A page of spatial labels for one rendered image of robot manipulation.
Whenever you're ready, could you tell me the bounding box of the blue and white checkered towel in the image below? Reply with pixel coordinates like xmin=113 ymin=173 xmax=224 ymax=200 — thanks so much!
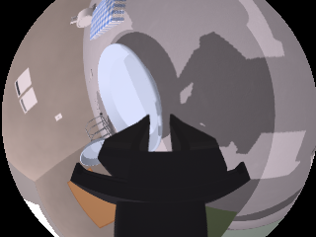
xmin=90 ymin=0 xmax=126 ymax=40

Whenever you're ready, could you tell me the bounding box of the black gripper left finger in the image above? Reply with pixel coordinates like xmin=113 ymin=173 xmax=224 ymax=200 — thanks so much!
xmin=101 ymin=115 xmax=150 ymax=151

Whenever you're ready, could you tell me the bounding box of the white mug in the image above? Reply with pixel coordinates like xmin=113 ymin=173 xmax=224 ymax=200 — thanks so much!
xmin=70 ymin=8 xmax=94 ymax=28

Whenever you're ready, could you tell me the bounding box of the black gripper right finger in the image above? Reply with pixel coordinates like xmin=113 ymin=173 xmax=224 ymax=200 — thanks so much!
xmin=170 ymin=114 xmax=219 ymax=151

